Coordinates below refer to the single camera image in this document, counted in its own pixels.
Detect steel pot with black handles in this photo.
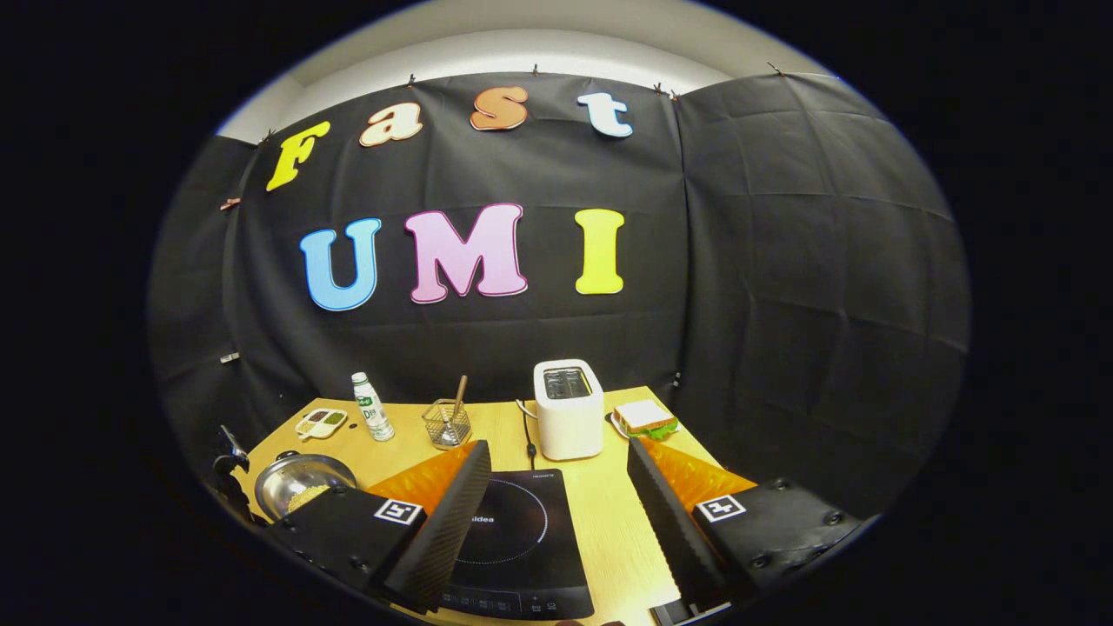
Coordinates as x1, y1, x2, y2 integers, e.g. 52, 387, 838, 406
254, 450, 358, 523

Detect wire mesh utensil basket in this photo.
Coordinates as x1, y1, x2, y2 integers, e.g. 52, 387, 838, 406
423, 398, 473, 450

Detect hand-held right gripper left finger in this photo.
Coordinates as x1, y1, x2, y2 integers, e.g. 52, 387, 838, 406
265, 440, 493, 614

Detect black toaster power cable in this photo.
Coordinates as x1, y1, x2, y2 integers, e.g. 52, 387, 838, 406
517, 399, 538, 472

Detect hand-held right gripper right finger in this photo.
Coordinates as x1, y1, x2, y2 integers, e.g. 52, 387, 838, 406
628, 437, 862, 609

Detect white drink bottle green cap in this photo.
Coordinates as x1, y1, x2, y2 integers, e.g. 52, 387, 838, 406
351, 372, 396, 443

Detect black induction cooktop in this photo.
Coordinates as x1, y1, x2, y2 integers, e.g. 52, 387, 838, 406
439, 469, 596, 621

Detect small white plate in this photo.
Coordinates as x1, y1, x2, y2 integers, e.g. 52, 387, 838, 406
606, 410, 681, 442

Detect wooden handled utensil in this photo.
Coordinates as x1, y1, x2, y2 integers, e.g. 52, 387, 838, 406
443, 375, 469, 440

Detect white toaster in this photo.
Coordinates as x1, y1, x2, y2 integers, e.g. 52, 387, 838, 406
533, 359, 605, 462

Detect sandwich with lettuce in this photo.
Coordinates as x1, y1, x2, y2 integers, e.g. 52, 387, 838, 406
614, 400, 679, 440

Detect white divided tray of beans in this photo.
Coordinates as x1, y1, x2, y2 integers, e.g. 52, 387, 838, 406
294, 408, 349, 441

